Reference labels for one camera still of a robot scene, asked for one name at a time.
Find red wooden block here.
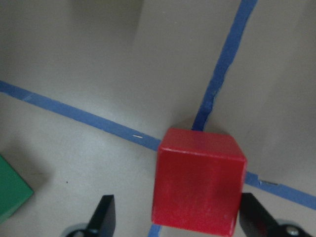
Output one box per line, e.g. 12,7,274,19
151,128,247,237

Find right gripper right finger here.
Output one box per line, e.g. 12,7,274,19
239,193,310,237

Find green wooden block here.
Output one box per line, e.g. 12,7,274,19
0,156,34,224

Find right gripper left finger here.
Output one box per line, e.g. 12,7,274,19
84,195,116,237

